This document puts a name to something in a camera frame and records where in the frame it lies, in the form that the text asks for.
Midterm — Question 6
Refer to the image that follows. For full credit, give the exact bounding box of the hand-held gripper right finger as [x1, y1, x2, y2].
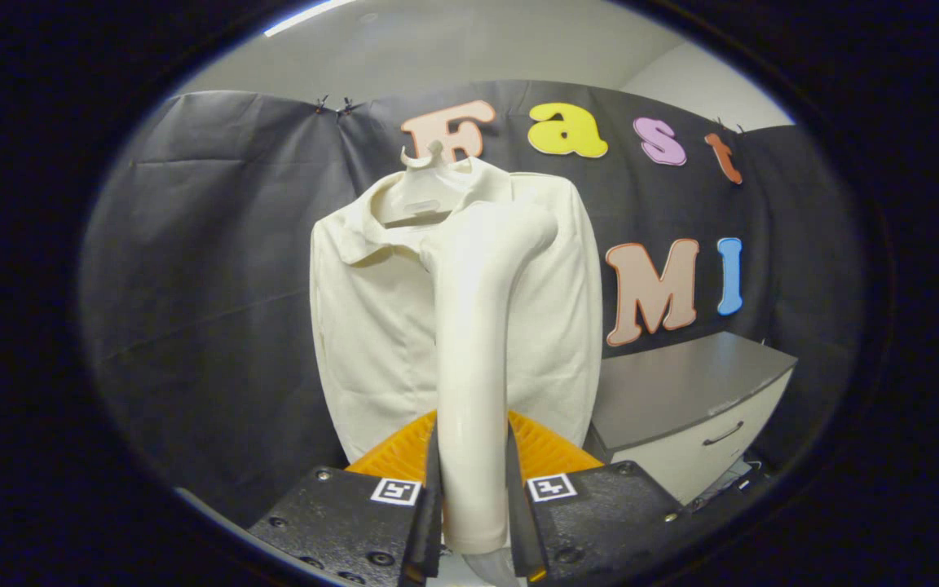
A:
[505, 410, 686, 584]

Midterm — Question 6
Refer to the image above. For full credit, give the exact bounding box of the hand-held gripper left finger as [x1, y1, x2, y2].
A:
[248, 409, 444, 587]

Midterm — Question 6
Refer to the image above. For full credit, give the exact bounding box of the cream button-up shirt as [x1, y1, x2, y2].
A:
[309, 159, 605, 466]

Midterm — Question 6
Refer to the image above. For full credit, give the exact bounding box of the white garment steamer handle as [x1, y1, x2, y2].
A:
[421, 200, 560, 557]

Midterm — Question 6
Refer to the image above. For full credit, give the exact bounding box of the white drawer cabinet grey top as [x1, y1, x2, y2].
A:
[584, 330, 799, 506]

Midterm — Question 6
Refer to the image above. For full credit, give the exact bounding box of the black backdrop cloth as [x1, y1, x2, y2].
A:
[78, 79, 866, 527]

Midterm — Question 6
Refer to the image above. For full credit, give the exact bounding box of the white plastic hanger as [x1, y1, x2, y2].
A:
[373, 140, 474, 229]

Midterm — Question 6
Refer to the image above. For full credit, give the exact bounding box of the ceiling light panel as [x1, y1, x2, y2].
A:
[264, 0, 356, 38]

